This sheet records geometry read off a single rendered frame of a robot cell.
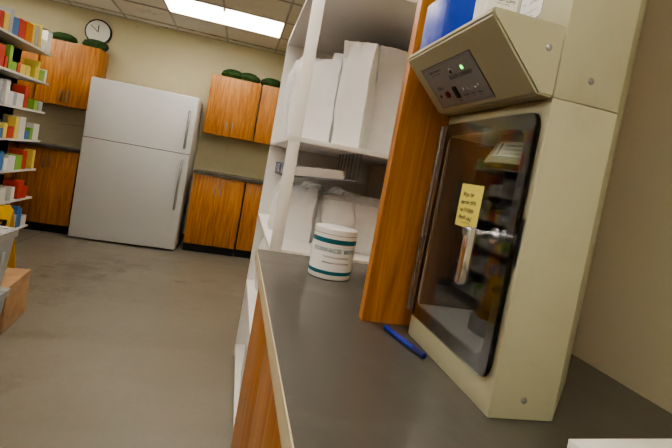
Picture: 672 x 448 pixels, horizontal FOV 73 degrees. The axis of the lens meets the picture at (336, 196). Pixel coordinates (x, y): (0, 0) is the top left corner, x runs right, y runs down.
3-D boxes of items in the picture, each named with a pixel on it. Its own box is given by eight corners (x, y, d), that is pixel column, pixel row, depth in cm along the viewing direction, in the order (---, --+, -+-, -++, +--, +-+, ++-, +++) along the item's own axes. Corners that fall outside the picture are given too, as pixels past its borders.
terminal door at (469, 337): (412, 311, 96) (448, 125, 94) (488, 382, 66) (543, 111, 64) (408, 311, 96) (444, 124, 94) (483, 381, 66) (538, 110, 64)
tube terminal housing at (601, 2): (509, 343, 103) (579, 3, 99) (628, 427, 71) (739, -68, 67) (407, 332, 97) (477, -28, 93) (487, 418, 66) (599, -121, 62)
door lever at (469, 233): (489, 290, 68) (480, 285, 71) (501, 229, 68) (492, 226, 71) (457, 286, 67) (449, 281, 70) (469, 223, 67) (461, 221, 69)
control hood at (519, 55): (449, 116, 95) (458, 68, 94) (554, 97, 63) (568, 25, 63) (398, 105, 92) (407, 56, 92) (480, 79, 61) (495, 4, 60)
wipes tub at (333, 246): (344, 272, 145) (352, 226, 144) (354, 283, 132) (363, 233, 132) (304, 267, 142) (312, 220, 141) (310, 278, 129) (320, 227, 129)
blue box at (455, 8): (464, 64, 90) (473, 18, 90) (492, 53, 80) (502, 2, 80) (418, 52, 88) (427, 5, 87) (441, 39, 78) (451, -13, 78)
